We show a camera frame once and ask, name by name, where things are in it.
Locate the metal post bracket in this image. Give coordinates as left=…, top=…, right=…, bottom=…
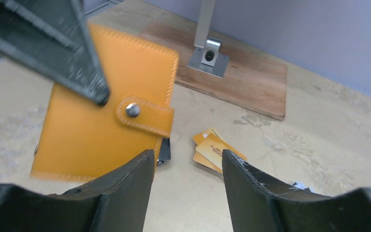
left=187, top=0, right=229, bottom=78

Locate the wooden board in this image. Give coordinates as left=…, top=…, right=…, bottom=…
left=140, top=21, right=287, bottom=121

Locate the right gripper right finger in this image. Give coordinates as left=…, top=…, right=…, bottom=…
left=222, top=149, right=371, bottom=232

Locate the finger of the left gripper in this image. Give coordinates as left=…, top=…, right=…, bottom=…
left=0, top=0, right=110, bottom=106

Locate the orange leather card holder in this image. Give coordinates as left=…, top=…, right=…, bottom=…
left=30, top=24, right=179, bottom=181

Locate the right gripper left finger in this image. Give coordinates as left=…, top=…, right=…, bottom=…
left=0, top=150, right=155, bottom=232

